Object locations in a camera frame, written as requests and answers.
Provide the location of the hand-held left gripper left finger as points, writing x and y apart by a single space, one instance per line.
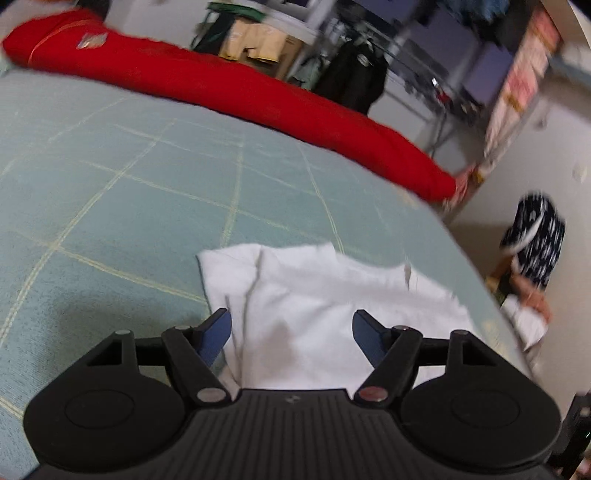
217 333

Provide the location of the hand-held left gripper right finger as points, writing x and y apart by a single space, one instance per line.
367 336

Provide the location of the white printed t-shirt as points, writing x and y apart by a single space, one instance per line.
323 300

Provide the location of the metal clothes rack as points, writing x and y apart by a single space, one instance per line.
443 124

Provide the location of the white folded cloth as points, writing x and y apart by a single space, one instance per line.
526 325

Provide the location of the peach cloth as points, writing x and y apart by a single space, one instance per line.
531 295

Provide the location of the light blue checked blanket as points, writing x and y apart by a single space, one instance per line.
115 194

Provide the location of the dark blue floral garment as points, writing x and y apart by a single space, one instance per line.
540 240

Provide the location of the red rolled quilt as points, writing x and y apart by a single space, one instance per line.
231 87

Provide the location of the black jacket with white badge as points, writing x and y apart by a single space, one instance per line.
353 78

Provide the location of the teal garment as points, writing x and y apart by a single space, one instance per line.
304 74

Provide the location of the cardboard box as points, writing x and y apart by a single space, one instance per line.
288 57

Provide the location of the pink patterned curtain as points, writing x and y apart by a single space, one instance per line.
517 87

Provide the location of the dark green chair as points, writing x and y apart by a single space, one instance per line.
217 23

